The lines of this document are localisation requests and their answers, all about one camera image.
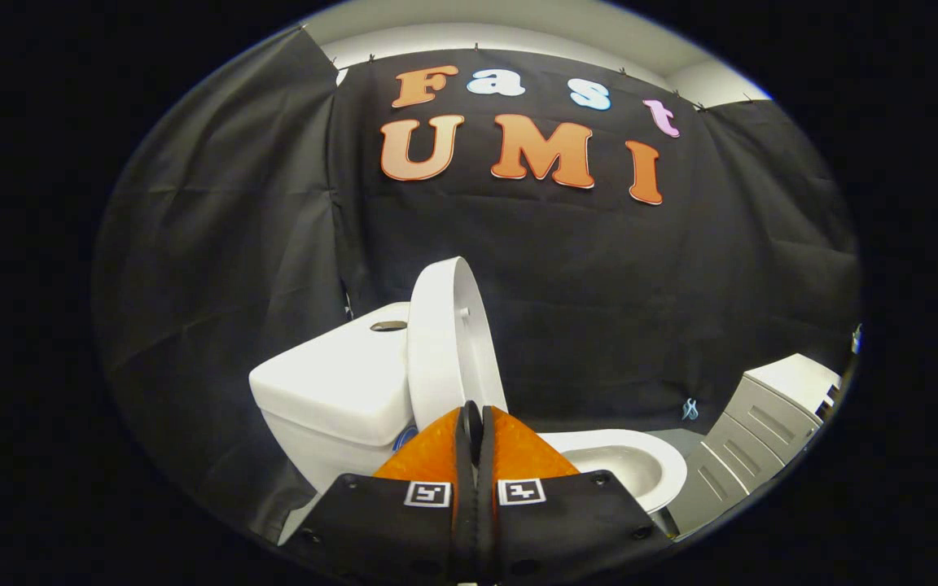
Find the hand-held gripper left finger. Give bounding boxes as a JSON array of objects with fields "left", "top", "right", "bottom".
[{"left": 282, "top": 403, "right": 478, "bottom": 586}]

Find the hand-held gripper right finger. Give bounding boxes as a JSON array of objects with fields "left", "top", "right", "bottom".
[{"left": 476, "top": 405, "right": 673, "bottom": 586}]

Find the white toilet lid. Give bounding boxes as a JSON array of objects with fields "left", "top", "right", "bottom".
[{"left": 406, "top": 256, "right": 509, "bottom": 432}]

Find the white toilet tank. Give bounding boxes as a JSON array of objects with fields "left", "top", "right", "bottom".
[{"left": 248, "top": 303, "right": 417, "bottom": 496}]

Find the white drawer cabinet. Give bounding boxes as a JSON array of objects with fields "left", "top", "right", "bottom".
[{"left": 668, "top": 352, "right": 844, "bottom": 536}]

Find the black backdrop cloth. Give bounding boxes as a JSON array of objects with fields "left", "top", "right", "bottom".
[{"left": 93, "top": 24, "right": 861, "bottom": 542}]

